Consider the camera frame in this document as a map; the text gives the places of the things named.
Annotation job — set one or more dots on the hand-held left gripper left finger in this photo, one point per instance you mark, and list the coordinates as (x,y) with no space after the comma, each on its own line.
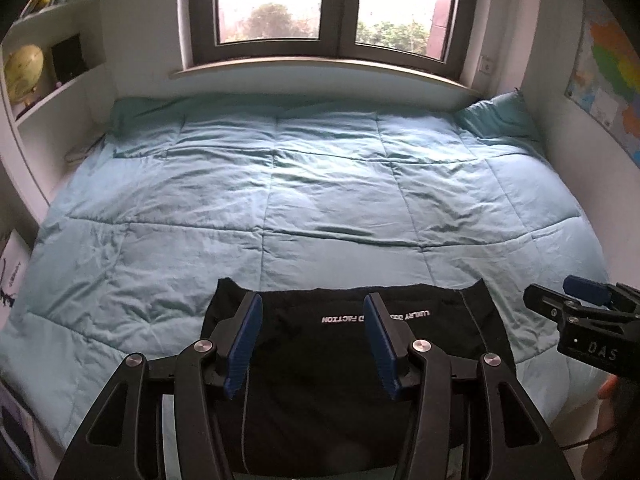
(245,345)

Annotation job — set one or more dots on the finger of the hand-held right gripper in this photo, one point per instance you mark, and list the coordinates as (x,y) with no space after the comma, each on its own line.
(545,300)
(585,287)

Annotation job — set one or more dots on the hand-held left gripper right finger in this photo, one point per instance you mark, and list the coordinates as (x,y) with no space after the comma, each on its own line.
(381,347)

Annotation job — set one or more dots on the black hooded jacket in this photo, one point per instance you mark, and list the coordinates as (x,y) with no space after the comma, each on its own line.
(310,410)

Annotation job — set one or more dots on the person's right hand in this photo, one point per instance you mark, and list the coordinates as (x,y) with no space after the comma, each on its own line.
(607,395)

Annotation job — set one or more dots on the light blue quilt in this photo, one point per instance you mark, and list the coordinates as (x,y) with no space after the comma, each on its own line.
(300,200)

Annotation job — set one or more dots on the light blue pillow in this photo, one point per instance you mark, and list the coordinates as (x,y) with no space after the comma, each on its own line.
(500,117)

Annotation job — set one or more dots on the white poster with lizard print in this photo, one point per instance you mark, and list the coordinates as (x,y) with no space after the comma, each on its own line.
(12,275)

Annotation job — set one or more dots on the white window sill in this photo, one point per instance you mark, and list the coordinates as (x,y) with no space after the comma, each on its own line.
(325,71)

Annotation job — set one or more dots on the small black box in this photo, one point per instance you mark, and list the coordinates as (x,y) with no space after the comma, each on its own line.
(66,57)

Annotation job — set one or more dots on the grey framed window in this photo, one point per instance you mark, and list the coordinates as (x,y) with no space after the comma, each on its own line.
(340,10)

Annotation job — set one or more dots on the yellow globe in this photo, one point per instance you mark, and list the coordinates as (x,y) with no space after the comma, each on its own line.
(22,72)

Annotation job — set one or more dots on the colourful wall map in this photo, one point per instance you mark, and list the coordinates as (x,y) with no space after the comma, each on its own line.
(610,70)

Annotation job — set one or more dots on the white wall socket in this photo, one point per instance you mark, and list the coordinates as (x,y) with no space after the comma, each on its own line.
(485,64)

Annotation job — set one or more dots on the white wall shelf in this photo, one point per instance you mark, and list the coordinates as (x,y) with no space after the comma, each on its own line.
(75,90)

